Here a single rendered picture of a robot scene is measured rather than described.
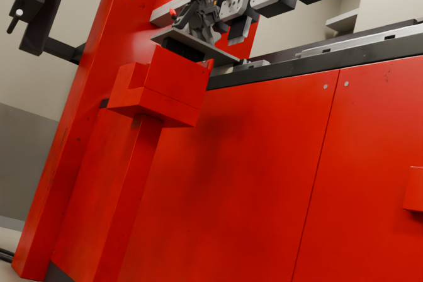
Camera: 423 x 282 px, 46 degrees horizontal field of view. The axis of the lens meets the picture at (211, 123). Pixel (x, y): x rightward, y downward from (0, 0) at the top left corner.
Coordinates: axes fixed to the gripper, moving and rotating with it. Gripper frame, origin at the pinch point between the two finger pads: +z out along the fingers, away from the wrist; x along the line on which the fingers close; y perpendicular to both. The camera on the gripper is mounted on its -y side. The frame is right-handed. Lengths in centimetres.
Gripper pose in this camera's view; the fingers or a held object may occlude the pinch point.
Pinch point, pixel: (206, 51)
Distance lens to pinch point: 173.9
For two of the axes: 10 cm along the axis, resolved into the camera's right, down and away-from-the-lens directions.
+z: 2.8, 9.3, 2.3
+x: -6.1, -0.1, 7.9
